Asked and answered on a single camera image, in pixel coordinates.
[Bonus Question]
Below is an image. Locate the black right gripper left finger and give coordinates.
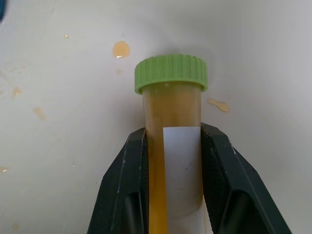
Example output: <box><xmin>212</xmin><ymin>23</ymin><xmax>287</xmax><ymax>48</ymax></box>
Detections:
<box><xmin>87</xmin><ymin>128</ymin><xmax>150</xmax><ymax>234</ymax></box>

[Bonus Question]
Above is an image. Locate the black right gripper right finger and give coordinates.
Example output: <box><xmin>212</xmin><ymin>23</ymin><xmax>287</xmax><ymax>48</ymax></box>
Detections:
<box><xmin>200</xmin><ymin>122</ymin><xmax>293</xmax><ymax>234</ymax></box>

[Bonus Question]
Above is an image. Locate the yellow test tube green cap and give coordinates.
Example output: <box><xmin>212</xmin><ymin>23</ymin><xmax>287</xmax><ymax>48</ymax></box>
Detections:
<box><xmin>134</xmin><ymin>55</ymin><xmax>209</xmax><ymax>234</ymax></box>

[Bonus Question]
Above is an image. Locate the blue test tube rack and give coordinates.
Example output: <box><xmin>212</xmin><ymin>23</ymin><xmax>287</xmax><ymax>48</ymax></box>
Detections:
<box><xmin>0</xmin><ymin>0</ymin><xmax>9</xmax><ymax>23</ymax></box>

